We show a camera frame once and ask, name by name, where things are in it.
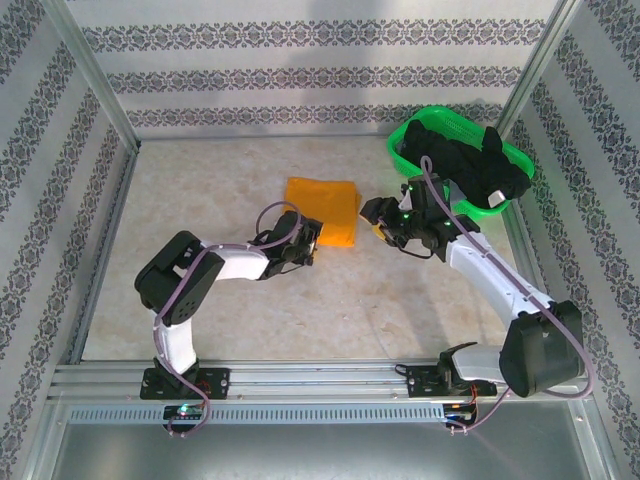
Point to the orange t-shirt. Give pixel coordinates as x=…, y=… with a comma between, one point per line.
x=325, y=205

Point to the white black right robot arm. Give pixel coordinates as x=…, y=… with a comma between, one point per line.
x=500, y=280

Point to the grey card piece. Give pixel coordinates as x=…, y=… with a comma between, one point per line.
x=456, y=192

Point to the black t-shirt pile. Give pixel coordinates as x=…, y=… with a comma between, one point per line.
x=475, y=160

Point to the green plastic basket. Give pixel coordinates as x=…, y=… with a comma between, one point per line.
x=450, y=120

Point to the grey sheet metal panel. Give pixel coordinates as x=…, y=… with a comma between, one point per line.
x=320, y=450

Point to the aluminium frame rail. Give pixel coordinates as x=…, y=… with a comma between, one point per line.
x=275, y=136

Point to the wide aluminium base rail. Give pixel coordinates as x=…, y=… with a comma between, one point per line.
x=320, y=380

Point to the aluminium frame post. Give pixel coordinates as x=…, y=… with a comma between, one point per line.
x=540, y=65
x=95, y=75

